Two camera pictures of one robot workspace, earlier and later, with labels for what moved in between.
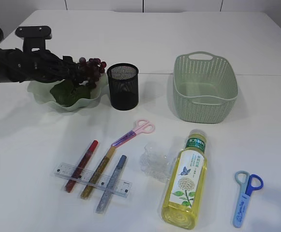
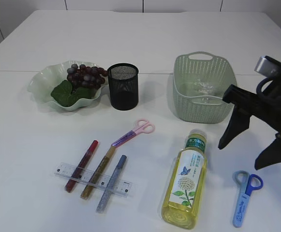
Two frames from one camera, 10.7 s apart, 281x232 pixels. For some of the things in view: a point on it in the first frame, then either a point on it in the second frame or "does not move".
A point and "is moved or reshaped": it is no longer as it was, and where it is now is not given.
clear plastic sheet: x=155 y=164 to x=204 y=89
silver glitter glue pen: x=102 y=202 does not move
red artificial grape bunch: x=88 y=71 is moved or reshaped
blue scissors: x=247 y=182 does not move
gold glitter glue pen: x=98 y=173 does not move
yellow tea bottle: x=186 y=183 does not move
